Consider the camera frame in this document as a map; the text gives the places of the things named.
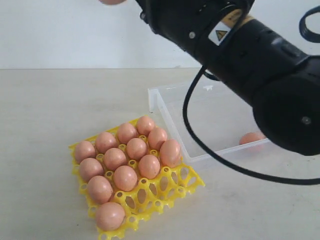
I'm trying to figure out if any clear plastic container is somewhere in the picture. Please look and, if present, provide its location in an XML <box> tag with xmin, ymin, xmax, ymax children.
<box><xmin>148</xmin><ymin>78</ymin><xmax>275</xmax><ymax>163</ymax></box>

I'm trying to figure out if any black cable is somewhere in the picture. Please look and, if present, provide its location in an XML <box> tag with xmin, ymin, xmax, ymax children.
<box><xmin>182</xmin><ymin>4</ymin><xmax>320</xmax><ymax>186</ymax></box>

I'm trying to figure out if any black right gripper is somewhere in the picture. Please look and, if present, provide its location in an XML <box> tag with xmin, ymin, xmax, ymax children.
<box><xmin>137</xmin><ymin>0</ymin><xmax>254</xmax><ymax>63</ymax></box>

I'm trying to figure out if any brown egg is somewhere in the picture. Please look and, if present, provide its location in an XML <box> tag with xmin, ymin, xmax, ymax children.
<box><xmin>99</xmin><ymin>0</ymin><xmax>126</xmax><ymax>5</ymax></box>
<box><xmin>94</xmin><ymin>131</ymin><xmax>118</xmax><ymax>154</ymax></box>
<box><xmin>138</xmin><ymin>154</ymin><xmax>161</xmax><ymax>179</ymax></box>
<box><xmin>113</xmin><ymin>165</ymin><xmax>138</xmax><ymax>192</ymax></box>
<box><xmin>116</xmin><ymin>122</ymin><xmax>138</xmax><ymax>145</ymax></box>
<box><xmin>95</xmin><ymin>202</ymin><xmax>126</xmax><ymax>231</ymax></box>
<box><xmin>239</xmin><ymin>131</ymin><xmax>266</xmax><ymax>152</ymax></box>
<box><xmin>126</xmin><ymin>138</ymin><xmax>148</xmax><ymax>161</ymax></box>
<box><xmin>136</xmin><ymin>115</ymin><xmax>156</xmax><ymax>137</ymax></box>
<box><xmin>74</xmin><ymin>140</ymin><xmax>96</xmax><ymax>164</ymax></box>
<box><xmin>87</xmin><ymin>175</ymin><xmax>114</xmax><ymax>204</ymax></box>
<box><xmin>78</xmin><ymin>158</ymin><xmax>104</xmax><ymax>183</ymax></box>
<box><xmin>102</xmin><ymin>148</ymin><xmax>128</xmax><ymax>171</ymax></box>
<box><xmin>148</xmin><ymin>127</ymin><xmax>168</xmax><ymax>151</ymax></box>
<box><xmin>159</xmin><ymin>139</ymin><xmax>181</xmax><ymax>168</ymax></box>

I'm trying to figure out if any yellow plastic egg tray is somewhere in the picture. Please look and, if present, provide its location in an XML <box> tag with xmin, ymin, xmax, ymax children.
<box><xmin>68</xmin><ymin>118</ymin><xmax>206</xmax><ymax>240</ymax></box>

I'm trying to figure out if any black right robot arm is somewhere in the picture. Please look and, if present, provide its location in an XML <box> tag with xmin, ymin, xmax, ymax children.
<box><xmin>138</xmin><ymin>0</ymin><xmax>320</xmax><ymax>156</ymax></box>

